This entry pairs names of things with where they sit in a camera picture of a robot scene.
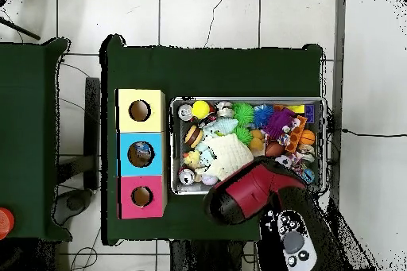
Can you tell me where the green spiky ball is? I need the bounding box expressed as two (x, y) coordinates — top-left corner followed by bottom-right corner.
(233, 102), (255, 125)

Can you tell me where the small toy hamburger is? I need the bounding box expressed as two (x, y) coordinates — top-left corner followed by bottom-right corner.
(184, 125), (204, 150)

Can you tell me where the yellow tennis ball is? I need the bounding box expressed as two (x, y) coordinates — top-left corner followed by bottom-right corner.
(192, 100), (211, 120)

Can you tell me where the clear shallow mesh bin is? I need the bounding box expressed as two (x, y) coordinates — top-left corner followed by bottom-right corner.
(169, 97), (329, 196)

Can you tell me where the yellow plush duck toy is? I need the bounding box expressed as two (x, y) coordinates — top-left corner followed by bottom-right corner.
(183, 149), (204, 172)

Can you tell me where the silver can with pull tab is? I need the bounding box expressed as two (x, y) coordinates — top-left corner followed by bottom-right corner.
(176, 103), (194, 122)

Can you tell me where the red disc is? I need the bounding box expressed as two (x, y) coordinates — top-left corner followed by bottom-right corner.
(0, 207), (16, 240)

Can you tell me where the black side stand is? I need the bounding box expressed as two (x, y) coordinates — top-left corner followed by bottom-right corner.
(56, 76), (103, 189)

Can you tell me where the crushed silver can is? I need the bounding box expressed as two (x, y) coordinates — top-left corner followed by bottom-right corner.
(215, 100), (235, 118)

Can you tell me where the purple spiky ball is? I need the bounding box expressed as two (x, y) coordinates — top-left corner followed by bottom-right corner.
(264, 108), (297, 140)

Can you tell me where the red soda can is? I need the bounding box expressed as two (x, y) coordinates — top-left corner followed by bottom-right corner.
(178, 168), (196, 187)

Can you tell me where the cream knitted cloth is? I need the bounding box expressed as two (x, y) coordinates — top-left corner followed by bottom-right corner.
(203, 132), (254, 182)

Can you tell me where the small orange basketball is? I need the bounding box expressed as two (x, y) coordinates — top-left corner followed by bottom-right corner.
(298, 130), (317, 148)

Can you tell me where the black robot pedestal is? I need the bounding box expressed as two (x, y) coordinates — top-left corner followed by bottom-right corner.
(170, 238), (255, 271)

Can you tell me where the clear blue-printed plastic packet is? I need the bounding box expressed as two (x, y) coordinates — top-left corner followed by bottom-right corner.
(134, 143), (154, 163)

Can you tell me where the wooden box with three holes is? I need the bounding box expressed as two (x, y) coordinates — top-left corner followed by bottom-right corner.
(116, 88), (169, 220)

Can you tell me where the light teal cloth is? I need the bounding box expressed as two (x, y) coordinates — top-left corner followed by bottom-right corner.
(204, 117), (239, 138)

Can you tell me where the dark green side table cloth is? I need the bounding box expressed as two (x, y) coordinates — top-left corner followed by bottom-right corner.
(0, 38), (71, 240)

